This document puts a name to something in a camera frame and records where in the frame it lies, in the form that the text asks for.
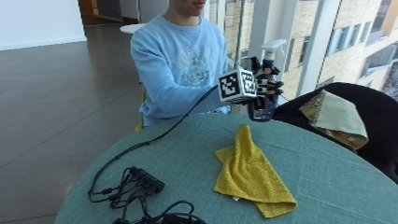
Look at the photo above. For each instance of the white round table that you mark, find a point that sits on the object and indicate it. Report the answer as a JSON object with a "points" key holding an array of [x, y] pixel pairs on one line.
{"points": [[131, 28]]}

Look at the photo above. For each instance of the black power adapter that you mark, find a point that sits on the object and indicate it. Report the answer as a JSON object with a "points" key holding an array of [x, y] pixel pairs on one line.
{"points": [[179, 219]]}

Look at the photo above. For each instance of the brown patterned cloth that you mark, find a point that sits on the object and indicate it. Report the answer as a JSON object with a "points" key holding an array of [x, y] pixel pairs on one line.
{"points": [[310, 109]]}

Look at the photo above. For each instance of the the person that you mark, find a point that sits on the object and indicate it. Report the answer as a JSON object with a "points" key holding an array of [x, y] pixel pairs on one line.
{"points": [[179, 53]]}

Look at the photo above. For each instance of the white marker cube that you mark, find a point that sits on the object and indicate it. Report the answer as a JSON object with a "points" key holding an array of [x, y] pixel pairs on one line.
{"points": [[238, 86]]}

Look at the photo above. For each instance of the black chair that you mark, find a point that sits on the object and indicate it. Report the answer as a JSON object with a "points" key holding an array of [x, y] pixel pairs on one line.
{"points": [[374, 115]]}

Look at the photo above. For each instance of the dark blue spray bottle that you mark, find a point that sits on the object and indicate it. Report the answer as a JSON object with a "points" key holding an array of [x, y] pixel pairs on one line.
{"points": [[271, 49]]}

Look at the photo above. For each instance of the black usb hub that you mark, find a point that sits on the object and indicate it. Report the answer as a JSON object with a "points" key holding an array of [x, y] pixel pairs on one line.
{"points": [[146, 179]]}

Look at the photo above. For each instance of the yellow chair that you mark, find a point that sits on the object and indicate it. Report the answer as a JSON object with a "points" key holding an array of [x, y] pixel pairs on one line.
{"points": [[142, 124]]}

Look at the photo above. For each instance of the yellow towel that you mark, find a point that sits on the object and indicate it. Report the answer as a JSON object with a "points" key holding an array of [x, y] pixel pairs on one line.
{"points": [[250, 174]]}

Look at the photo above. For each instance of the teal tablecloth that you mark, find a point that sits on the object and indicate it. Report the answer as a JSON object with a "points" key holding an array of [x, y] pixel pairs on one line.
{"points": [[332, 186]]}

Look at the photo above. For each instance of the pale green cloth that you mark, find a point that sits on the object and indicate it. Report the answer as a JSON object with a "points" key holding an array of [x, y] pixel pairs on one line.
{"points": [[343, 116]]}

